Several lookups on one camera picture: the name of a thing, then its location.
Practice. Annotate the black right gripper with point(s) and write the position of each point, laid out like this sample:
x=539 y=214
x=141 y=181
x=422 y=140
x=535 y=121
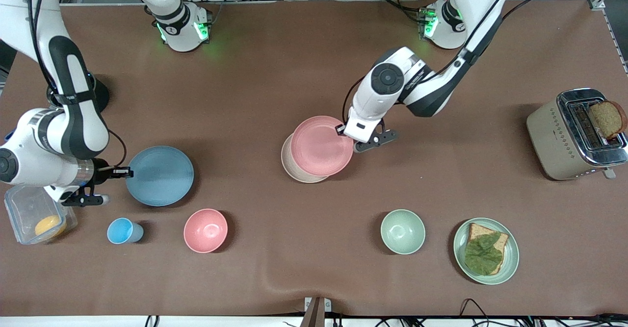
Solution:
x=101 y=171

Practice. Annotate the pink plate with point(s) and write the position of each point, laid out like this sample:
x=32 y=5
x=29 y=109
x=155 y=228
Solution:
x=321 y=145

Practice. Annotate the blue plate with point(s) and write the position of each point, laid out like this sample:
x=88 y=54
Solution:
x=161 y=176

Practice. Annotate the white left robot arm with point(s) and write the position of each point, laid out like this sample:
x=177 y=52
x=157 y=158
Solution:
x=387 y=79

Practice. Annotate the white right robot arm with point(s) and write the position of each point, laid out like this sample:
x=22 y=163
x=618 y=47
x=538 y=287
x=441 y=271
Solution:
x=73 y=121

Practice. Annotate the blue cup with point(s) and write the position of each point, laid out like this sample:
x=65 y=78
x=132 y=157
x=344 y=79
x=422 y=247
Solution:
x=122 y=231

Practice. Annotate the beige plate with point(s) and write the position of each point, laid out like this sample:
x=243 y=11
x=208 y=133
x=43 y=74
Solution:
x=290 y=166

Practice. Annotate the brown table cloth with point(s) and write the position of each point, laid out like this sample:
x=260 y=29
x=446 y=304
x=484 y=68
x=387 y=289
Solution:
x=274 y=72

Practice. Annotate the orange food piece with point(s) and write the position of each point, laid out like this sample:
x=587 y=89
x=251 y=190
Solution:
x=50 y=226

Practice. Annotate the pink bowl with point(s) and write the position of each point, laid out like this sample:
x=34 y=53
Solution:
x=205 y=231

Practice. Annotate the clear plastic container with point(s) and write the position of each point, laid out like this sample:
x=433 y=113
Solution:
x=22 y=214

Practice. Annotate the green bowl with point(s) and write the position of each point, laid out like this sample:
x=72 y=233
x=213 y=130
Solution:
x=403 y=232

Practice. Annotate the brown bread slice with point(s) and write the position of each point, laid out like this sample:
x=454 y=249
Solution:
x=478 y=230

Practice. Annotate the green lettuce leaf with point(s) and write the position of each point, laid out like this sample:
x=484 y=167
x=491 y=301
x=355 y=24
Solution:
x=483 y=254

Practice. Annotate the beige chrome toaster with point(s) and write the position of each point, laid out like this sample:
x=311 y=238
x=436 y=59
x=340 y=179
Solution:
x=549 y=140

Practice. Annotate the green plate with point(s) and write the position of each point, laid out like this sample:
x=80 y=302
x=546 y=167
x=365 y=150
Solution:
x=510 y=263

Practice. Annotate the brown toast slice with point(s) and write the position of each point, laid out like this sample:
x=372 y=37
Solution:
x=607 y=118

